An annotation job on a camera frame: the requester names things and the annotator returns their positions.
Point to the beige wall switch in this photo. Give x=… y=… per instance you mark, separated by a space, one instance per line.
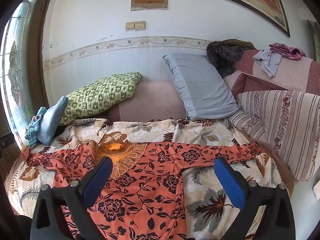
x=129 y=26
x=140 y=25

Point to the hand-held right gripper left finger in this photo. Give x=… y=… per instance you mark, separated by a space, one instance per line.
x=96 y=183

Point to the striped floral cushion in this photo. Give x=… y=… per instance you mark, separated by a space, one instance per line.
x=282 y=127

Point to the striped teal cloth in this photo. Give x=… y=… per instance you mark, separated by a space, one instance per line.
x=33 y=127

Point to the light blue folded cloth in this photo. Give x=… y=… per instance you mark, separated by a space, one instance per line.
x=51 y=122

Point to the leaf print blanket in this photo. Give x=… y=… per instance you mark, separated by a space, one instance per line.
x=220 y=200

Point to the grey crumpled garment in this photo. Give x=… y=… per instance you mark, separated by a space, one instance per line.
x=268 y=60

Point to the grey blue pillow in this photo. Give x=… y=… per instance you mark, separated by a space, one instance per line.
x=200 y=87

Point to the magenta crumpled garment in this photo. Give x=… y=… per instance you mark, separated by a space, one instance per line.
x=287 y=50

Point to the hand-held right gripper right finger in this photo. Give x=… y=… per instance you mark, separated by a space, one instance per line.
x=231 y=182

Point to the orange floral blouse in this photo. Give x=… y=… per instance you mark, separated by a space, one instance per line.
x=140 y=185

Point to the green patterned pillow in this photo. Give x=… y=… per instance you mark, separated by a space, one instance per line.
x=100 y=95

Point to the stained glass door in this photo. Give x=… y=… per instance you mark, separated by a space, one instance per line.
x=15 y=62

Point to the pink quilted sofa cover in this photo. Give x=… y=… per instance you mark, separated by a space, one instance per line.
x=287 y=75

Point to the dark fur garment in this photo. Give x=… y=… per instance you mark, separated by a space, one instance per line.
x=225 y=55

